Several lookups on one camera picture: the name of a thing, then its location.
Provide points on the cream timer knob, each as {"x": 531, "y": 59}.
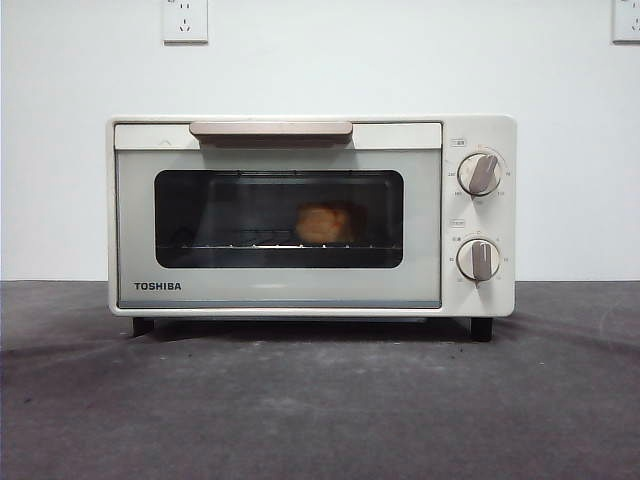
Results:
{"x": 478, "y": 259}

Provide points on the golden bread loaf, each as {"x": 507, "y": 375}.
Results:
{"x": 325, "y": 222}

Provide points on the cream Toshiba toaster oven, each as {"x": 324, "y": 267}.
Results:
{"x": 480, "y": 131}

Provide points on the cream temperature knob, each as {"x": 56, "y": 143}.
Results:
{"x": 480, "y": 174}

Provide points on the white wall socket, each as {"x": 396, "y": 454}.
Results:
{"x": 185, "y": 25}
{"x": 628, "y": 22}

